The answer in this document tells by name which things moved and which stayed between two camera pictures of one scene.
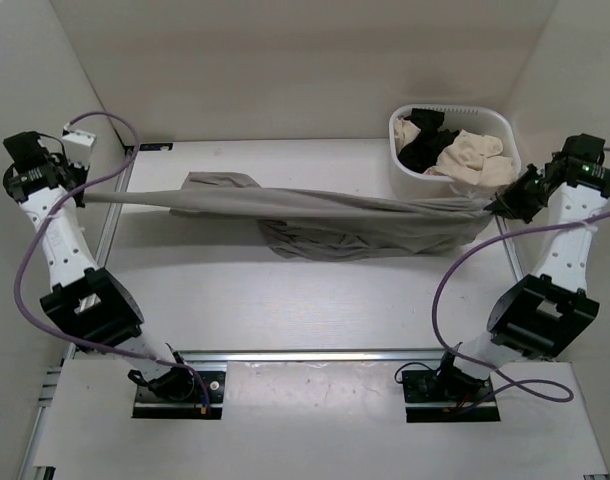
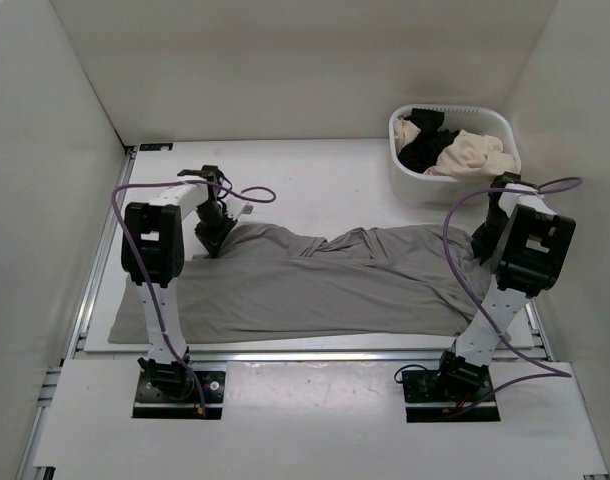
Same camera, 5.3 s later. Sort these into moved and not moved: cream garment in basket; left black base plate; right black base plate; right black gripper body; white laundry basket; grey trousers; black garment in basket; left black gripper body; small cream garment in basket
Moved: left black gripper body; right black gripper body; grey trousers
Not moved: cream garment in basket; white laundry basket; small cream garment in basket; black garment in basket; left black base plate; right black base plate
